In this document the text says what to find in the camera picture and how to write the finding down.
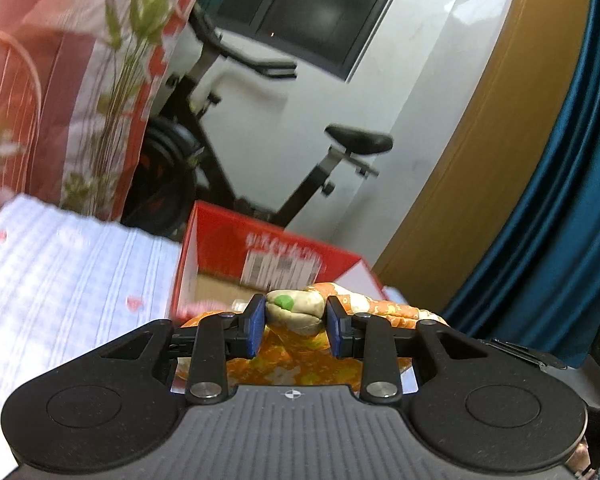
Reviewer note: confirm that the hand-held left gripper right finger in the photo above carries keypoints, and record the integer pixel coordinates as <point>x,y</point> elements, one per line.
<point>334,330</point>

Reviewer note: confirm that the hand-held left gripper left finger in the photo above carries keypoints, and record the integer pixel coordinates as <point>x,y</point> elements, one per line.
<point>256,327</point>

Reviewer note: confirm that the orange floral quilted cloth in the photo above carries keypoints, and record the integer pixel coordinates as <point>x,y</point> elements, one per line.
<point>292,357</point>

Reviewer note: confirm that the red cardboard box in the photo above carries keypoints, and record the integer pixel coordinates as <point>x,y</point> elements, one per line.
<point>215,245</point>

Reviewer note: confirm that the pink fluffy cloth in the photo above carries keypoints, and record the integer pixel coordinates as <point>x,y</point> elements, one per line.
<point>197,307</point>

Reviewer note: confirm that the blue curtain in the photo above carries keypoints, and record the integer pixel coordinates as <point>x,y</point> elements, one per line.
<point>555,220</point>

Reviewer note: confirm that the black exercise bike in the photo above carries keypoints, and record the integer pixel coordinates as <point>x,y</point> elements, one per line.
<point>205,160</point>

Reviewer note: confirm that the plaid bed sheet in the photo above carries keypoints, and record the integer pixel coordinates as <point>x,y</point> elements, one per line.
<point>65,300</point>

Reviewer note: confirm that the green leafy plant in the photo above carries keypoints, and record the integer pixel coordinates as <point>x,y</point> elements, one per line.
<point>120,85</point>

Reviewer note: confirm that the pink red patterned cloth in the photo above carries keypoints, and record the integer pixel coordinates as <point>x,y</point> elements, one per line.
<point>75,90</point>

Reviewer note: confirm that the dark window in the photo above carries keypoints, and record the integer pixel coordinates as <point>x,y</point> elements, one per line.
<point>320,5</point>

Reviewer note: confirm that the wooden door frame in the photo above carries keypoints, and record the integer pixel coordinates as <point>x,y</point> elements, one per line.
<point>500,135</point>

